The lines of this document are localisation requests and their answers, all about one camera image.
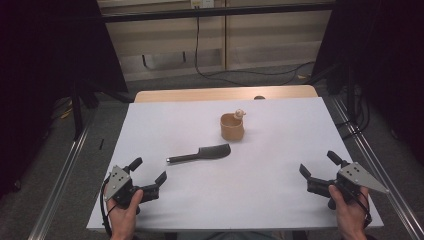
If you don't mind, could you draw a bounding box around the bundle of black floor cables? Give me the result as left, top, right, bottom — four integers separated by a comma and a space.
334, 84, 372, 141

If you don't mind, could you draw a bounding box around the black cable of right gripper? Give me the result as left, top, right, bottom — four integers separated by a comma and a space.
348, 186, 373, 229

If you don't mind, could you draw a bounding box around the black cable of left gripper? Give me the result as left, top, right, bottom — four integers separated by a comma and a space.
99, 178, 118, 238

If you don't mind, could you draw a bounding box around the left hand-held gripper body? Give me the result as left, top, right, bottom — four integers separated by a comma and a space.
104, 164, 161, 215

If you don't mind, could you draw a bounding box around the white wall socket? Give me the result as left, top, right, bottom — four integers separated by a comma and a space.
190, 0, 215, 10

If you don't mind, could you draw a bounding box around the black metal stand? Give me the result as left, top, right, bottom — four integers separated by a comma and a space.
70, 78, 85, 142

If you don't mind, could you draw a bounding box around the long black floor cable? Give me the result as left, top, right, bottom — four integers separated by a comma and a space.
194, 15, 316, 88

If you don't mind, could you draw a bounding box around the person's right hand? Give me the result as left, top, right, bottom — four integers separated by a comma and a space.
327, 184, 371, 235

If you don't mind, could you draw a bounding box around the metal floor rail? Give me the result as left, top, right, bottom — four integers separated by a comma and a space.
27, 121, 92, 240
329, 95, 424, 240

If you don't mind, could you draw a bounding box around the black curtain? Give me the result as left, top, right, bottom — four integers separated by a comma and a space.
0, 0, 130, 201
312, 0, 424, 165

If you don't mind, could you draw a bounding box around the person's left hand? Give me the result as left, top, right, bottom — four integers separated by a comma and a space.
105, 188, 145, 236

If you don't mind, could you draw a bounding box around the white table sheet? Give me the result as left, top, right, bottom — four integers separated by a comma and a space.
86, 96, 385, 232

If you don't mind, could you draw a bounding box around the dark brown comb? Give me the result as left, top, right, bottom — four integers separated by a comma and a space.
166, 143, 232, 164

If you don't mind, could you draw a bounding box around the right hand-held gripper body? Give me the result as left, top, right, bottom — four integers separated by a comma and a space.
306, 161, 390, 211

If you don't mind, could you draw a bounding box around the black horizontal bar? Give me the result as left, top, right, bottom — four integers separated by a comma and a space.
99, 2, 335, 24

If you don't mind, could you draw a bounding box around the tan cup with bear figure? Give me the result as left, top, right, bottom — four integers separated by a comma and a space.
219, 108, 247, 142

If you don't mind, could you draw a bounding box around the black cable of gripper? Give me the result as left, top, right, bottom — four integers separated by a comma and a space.
348, 186, 373, 229
99, 178, 118, 238

